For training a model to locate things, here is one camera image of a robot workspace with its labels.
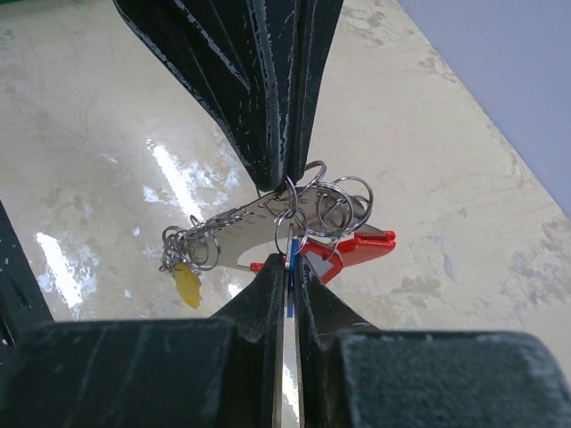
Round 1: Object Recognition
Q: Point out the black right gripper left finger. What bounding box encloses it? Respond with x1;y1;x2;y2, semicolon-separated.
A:
1;254;286;427

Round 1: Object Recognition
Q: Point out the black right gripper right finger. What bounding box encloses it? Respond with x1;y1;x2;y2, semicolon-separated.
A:
294;258;570;427

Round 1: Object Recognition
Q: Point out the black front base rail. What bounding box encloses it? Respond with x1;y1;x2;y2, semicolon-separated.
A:
0;205;54;364

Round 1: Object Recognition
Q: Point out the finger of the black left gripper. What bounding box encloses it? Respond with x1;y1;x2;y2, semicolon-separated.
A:
114;1;297;192
289;0;343;178

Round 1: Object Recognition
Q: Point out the key bunch with red carabiner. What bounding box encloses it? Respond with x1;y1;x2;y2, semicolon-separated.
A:
160;160;396;308

